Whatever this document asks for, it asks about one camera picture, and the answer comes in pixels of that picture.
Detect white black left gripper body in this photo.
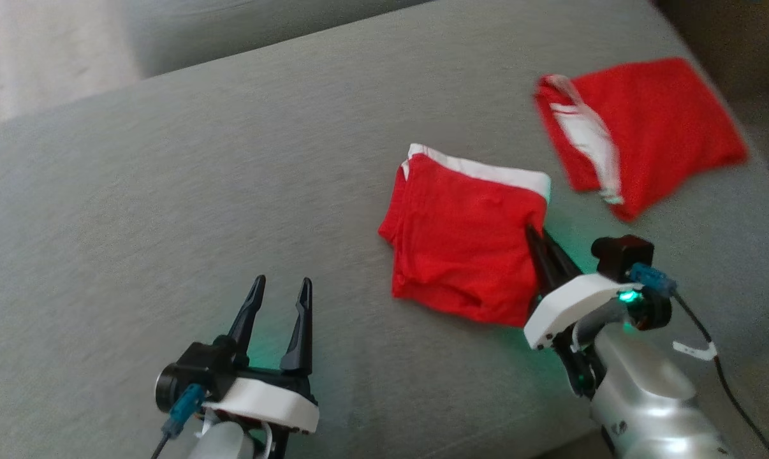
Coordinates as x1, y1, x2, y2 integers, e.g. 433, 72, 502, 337
203, 366, 321, 459

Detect red and white shirt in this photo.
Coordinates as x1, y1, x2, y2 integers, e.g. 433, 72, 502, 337
378, 143, 552, 328

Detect left arm cable blue plug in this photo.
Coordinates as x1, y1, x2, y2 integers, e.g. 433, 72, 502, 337
150, 382, 206, 459

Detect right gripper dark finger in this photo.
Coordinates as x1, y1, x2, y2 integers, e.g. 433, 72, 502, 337
542, 234, 583, 285
525, 226, 561, 298

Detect large grey sofa seat cushion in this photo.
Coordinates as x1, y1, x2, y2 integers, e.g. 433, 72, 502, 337
0, 0, 769, 459

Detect red shorts with white trim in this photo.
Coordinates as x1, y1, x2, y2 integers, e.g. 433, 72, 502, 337
533, 57, 749, 222

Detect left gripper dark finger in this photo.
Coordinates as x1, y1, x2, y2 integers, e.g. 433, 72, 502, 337
280, 277, 314, 376
227, 275, 267, 368

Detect small grey sofa cushion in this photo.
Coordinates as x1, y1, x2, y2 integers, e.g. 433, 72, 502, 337
125, 0, 431, 78

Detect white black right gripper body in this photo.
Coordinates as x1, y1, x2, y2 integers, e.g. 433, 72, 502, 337
523, 273, 634, 397

